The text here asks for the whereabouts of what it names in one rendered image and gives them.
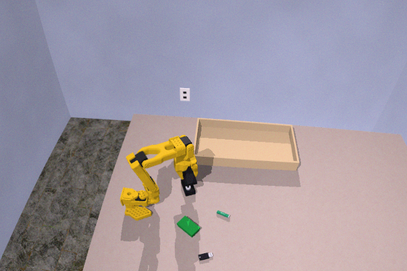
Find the black usb flash drive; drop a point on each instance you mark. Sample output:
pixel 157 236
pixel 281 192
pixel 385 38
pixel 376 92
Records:
pixel 204 256

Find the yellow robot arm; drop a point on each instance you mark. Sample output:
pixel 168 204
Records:
pixel 176 147

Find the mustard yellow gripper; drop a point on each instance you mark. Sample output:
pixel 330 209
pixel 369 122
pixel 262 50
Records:
pixel 183 165

